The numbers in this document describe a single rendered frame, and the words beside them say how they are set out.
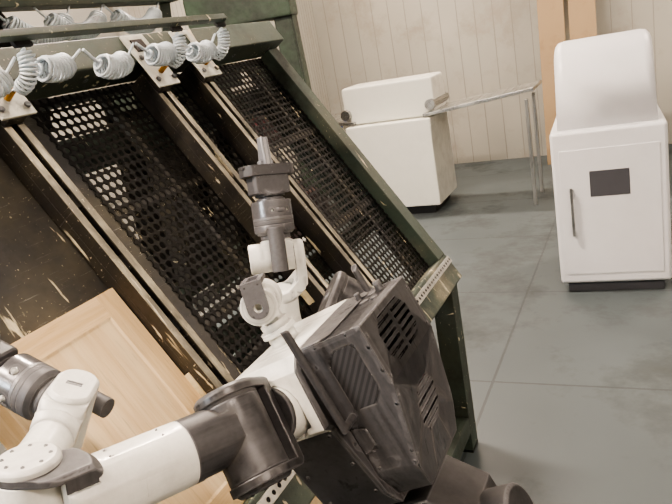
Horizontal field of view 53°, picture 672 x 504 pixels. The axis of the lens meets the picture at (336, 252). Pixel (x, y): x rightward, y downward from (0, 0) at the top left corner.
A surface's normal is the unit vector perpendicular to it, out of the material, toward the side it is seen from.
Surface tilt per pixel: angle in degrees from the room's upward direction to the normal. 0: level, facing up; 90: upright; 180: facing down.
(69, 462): 8
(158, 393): 58
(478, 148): 90
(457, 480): 22
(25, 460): 8
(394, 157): 90
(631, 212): 90
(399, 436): 90
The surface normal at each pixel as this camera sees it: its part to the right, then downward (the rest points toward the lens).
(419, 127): -0.40, 0.34
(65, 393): 0.32, -0.93
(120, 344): 0.66, -0.53
